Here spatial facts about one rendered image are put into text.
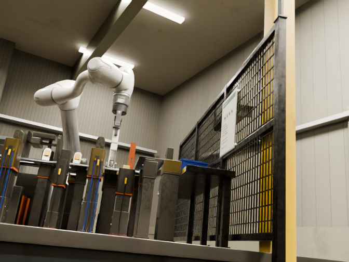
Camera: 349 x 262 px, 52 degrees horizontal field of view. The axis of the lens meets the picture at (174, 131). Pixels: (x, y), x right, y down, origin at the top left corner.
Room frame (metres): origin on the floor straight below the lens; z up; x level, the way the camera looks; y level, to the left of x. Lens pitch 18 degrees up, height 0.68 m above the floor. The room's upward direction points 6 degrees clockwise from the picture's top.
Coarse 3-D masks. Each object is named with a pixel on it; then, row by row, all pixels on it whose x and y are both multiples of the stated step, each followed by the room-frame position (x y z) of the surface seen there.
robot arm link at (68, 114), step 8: (64, 80) 2.07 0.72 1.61; (80, 96) 2.17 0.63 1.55; (64, 104) 2.10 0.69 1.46; (72, 104) 2.11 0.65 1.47; (64, 112) 2.15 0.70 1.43; (72, 112) 2.16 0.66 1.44; (64, 120) 2.18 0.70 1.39; (72, 120) 2.19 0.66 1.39; (64, 128) 2.22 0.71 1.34; (72, 128) 2.22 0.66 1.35; (64, 136) 2.26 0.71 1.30; (72, 136) 2.25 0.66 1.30; (64, 144) 2.30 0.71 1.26; (72, 144) 2.29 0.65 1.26; (72, 152) 2.32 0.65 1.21
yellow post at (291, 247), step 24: (288, 0) 1.29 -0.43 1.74; (264, 24) 1.37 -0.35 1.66; (288, 24) 1.29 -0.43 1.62; (288, 48) 1.29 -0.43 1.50; (288, 72) 1.29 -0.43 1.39; (288, 96) 1.29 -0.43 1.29; (288, 120) 1.29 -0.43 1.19; (264, 144) 1.34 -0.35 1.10; (288, 144) 1.29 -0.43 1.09; (264, 168) 1.33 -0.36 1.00; (288, 168) 1.29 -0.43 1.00; (288, 192) 1.29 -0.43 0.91; (288, 216) 1.29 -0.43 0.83; (288, 240) 1.29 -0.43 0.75
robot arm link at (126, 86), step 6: (126, 72) 1.67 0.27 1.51; (132, 72) 1.70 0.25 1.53; (126, 78) 1.65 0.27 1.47; (132, 78) 1.69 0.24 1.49; (120, 84) 1.64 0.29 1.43; (126, 84) 1.66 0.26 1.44; (132, 84) 1.70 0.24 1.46; (114, 90) 1.68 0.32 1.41; (120, 90) 1.67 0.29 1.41; (126, 90) 1.68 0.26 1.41; (132, 90) 1.72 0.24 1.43
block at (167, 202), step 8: (168, 160) 1.58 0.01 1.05; (168, 168) 1.58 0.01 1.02; (176, 168) 1.59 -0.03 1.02; (168, 176) 1.59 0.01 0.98; (176, 176) 1.59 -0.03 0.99; (160, 184) 1.64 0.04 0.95; (168, 184) 1.59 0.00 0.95; (176, 184) 1.59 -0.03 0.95; (160, 192) 1.61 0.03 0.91; (168, 192) 1.59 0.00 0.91; (176, 192) 1.59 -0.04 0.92; (160, 200) 1.59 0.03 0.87; (168, 200) 1.59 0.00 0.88; (176, 200) 1.60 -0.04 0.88; (160, 208) 1.59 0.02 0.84; (168, 208) 1.59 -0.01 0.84; (160, 216) 1.59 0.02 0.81; (168, 216) 1.59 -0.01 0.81; (160, 224) 1.59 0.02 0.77; (168, 224) 1.59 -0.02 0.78; (160, 232) 1.59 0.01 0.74; (168, 232) 1.59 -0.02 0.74; (160, 240) 1.58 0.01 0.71; (168, 240) 1.59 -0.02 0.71
